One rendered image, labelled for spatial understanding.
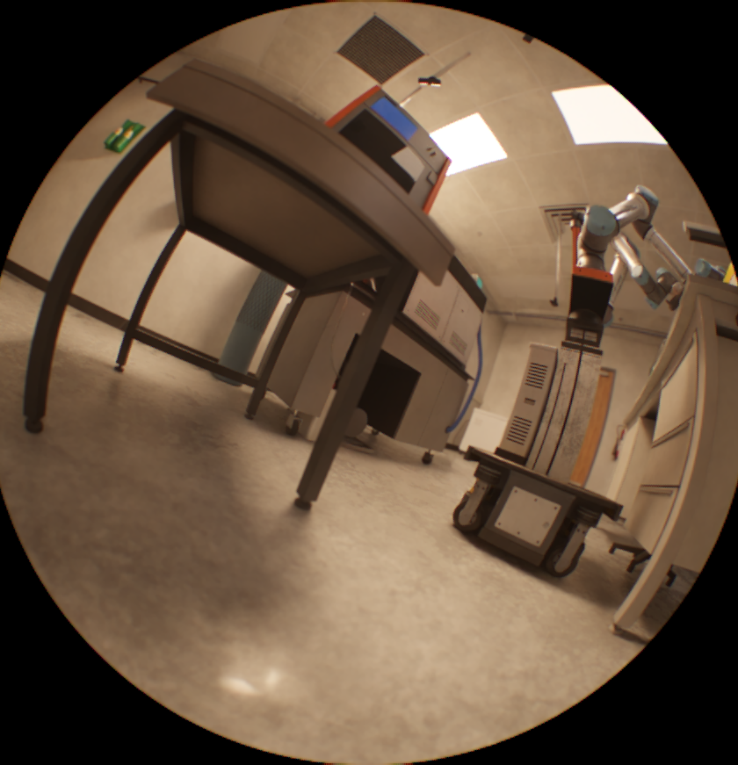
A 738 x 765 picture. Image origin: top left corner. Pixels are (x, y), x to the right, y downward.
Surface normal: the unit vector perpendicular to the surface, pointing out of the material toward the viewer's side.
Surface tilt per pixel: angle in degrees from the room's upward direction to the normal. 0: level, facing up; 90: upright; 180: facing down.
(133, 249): 90
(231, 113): 90
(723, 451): 90
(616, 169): 180
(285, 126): 90
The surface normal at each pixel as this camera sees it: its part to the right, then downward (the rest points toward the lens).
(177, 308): 0.59, 0.20
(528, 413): -0.63, -0.31
